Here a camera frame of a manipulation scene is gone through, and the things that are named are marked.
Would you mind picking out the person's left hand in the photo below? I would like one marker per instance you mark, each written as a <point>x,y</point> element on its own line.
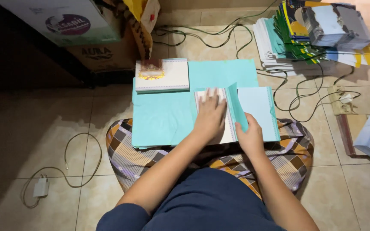
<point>209,117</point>

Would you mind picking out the person's right hand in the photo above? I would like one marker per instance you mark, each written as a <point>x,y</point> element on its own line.
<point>251,139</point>

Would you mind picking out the person's right fingers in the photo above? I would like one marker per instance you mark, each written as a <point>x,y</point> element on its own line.
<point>248,121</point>

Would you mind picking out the person's left fingers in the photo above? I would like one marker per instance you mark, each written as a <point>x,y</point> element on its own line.
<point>211,97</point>

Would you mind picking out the white card with patterned border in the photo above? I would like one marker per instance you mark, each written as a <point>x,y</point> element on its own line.
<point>201,96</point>

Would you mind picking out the teal paper cover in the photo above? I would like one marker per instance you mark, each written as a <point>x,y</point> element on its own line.
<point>257,106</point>

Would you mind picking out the stack of white gold-printed cards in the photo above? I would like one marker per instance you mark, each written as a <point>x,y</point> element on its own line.
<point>167,77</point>

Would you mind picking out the stack of teal paper sheets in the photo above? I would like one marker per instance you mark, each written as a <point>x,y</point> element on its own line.
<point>162,115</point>

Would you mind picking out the pile of printed paper sheets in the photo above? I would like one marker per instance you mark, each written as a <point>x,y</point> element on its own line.
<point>284,48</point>

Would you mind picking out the navy blue shirt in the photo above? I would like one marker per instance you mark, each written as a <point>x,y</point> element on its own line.
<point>210,205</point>

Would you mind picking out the beige power strip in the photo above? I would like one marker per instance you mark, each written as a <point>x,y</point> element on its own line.
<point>340,101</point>

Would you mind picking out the brown patterned sarong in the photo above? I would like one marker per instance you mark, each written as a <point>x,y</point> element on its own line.
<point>130,150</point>

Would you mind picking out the brown wooden tray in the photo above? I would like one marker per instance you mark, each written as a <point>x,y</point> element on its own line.
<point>345,134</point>

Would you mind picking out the yellow and white bag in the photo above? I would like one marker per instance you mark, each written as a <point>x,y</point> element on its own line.
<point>145,19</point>

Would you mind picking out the brown cardboard box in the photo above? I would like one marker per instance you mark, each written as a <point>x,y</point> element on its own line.
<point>108,56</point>

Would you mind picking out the stack of grey booklets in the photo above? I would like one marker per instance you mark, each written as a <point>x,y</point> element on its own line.
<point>336,25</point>

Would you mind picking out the white and green cardboard box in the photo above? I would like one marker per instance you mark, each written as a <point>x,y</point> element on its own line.
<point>66,22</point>

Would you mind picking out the dark furniture leg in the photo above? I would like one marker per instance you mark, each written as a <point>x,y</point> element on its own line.
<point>53,54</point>

